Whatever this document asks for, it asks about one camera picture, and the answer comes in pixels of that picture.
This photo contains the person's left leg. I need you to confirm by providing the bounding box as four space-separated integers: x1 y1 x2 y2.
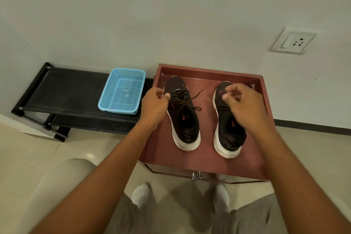
15 158 158 234

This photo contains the red wooden drawer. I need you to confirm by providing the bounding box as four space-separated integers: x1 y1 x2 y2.
139 63 276 185

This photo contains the person's leg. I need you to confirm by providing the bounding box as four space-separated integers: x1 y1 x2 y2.
212 193 351 234
15 158 158 234

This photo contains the person's right leg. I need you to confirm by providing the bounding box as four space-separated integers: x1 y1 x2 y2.
212 193 351 234

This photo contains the black skirting strip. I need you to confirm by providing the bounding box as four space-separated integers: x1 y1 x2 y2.
274 119 351 136

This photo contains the black sneaker with white sole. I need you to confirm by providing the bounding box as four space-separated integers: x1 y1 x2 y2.
212 81 253 159
163 75 205 152

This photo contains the person's left forearm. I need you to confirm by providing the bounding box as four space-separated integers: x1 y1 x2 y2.
29 119 158 234

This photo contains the metal drawer handle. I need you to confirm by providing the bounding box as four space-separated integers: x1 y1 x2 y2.
191 171 206 182

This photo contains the white sock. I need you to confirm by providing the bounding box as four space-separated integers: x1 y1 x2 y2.
131 183 152 210
212 184 230 213

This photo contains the black shoe rack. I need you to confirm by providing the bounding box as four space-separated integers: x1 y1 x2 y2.
12 62 155 143

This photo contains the white wall socket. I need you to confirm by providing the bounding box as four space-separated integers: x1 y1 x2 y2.
269 26 317 56

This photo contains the person's left hand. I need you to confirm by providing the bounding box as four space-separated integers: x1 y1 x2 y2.
138 87 171 131

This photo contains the blue plastic basket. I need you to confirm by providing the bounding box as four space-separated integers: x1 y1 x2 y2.
98 68 146 115

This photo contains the person's right hand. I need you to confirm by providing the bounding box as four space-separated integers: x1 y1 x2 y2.
222 83 274 139

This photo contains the person's right forearm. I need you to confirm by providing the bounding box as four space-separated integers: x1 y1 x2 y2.
254 126 351 234

